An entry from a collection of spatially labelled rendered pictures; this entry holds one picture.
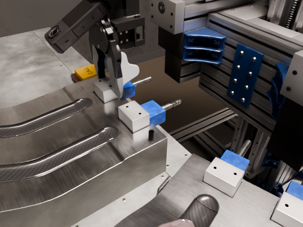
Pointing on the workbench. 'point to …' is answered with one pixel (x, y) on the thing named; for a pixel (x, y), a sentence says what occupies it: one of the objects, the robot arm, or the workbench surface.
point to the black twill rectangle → (163, 184)
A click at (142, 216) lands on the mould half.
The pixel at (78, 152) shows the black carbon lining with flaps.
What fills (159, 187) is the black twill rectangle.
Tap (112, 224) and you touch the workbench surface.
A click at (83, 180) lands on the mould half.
